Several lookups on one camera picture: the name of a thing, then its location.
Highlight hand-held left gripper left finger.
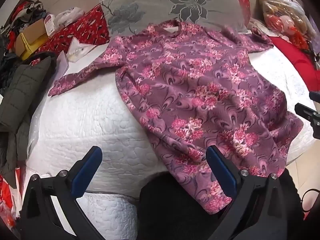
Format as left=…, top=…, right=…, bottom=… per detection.
left=20, top=146, right=103, bottom=240

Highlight white quilted bedspread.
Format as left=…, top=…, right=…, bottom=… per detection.
left=21, top=21, right=320, bottom=240

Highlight clear bag with doll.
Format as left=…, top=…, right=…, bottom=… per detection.
left=259, top=0, right=316, bottom=52

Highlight red patterned blanket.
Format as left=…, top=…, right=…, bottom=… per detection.
left=30, top=0, right=252, bottom=65

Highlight grey floral pillow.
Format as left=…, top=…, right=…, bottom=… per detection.
left=100, top=0, right=249, bottom=38

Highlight white and pink packet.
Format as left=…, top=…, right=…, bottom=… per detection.
left=44, top=14, right=56, bottom=36

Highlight plain red cloth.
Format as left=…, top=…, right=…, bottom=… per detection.
left=269, top=35, right=320, bottom=93

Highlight pile of mixed clothes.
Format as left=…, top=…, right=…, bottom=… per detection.
left=0, top=0, right=48, bottom=55

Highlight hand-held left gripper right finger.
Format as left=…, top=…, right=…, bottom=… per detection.
left=206, top=145, right=304, bottom=240

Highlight yellow box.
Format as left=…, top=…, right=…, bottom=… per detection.
left=19, top=32, right=48, bottom=61

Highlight white paper sheets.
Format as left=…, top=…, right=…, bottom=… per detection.
left=56, top=37, right=110, bottom=77

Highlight person's black pants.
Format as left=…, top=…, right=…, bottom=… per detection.
left=138, top=169, right=305, bottom=240

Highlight brown cardboard box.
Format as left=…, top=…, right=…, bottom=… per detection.
left=14, top=19, right=48, bottom=55

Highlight olive puffer jacket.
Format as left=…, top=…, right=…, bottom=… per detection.
left=0, top=52, right=58, bottom=174

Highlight red and white plastic bag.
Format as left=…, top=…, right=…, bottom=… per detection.
left=0, top=166, right=25, bottom=233

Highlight purple floral long-sleeve shirt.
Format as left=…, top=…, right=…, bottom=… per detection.
left=48, top=20, right=304, bottom=215

